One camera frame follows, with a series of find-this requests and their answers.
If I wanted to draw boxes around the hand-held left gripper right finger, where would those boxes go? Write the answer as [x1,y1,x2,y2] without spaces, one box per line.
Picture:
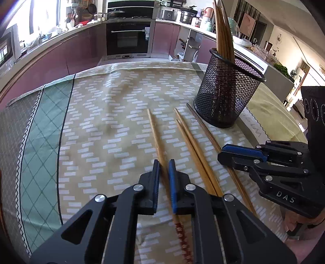
[169,159,297,264]

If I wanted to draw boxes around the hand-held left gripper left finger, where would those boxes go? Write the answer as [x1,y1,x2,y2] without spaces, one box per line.
[30,159,161,264]

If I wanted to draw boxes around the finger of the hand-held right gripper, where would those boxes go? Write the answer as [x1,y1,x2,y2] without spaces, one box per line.
[222,141,309,168]
[218,152,312,184]

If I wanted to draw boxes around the long wooden chopstick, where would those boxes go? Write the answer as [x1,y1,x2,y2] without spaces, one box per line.
[147,109,195,264]
[176,119,217,197]
[174,108,224,198]
[186,103,258,217]

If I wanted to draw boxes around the black mesh holder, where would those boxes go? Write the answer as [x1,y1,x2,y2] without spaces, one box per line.
[193,48,267,129]

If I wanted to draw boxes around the bunch of wooden chopsticks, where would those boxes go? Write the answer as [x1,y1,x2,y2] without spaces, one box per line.
[212,0,238,66]

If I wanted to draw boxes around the person's right hand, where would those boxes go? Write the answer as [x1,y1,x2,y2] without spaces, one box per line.
[284,210,325,240]

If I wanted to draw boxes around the beige green patterned tablecloth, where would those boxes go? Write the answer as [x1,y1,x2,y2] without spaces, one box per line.
[0,61,287,264]

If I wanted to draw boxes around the leafy greens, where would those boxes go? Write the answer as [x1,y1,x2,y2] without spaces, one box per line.
[274,63,290,77]

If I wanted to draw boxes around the clear plastic container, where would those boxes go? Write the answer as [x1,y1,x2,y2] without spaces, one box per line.
[254,44,278,65]

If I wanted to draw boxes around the white bowl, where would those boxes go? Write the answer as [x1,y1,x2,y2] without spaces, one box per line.
[232,37,253,48]

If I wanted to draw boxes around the green covered appliance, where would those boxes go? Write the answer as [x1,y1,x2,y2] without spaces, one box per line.
[228,16,240,38]

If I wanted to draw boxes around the pink base cabinets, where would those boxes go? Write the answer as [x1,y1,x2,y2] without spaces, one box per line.
[0,24,106,107]
[152,22,219,64]

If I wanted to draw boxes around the steel stock pot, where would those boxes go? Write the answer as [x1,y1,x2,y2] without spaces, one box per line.
[179,7,198,24]

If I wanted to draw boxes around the built-in black oven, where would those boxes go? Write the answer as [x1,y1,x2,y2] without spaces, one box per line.
[105,20,156,57]

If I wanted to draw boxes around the wok with glass lid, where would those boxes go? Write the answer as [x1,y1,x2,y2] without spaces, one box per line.
[107,9,125,19]

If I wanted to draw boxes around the black range hood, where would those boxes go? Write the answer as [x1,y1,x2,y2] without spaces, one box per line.
[107,0,155,19]

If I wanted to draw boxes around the silver countertop oven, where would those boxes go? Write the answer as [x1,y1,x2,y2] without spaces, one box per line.
[0,24,18,69]

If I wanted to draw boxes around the kitchen window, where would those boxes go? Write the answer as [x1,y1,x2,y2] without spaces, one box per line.
[5,0,61,43]

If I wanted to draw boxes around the brown framed wall art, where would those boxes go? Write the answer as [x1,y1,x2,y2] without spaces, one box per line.
[240,13,257,38]

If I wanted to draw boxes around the wall rack of hanging pans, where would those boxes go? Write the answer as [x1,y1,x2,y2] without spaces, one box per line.
[66,0,98,21]

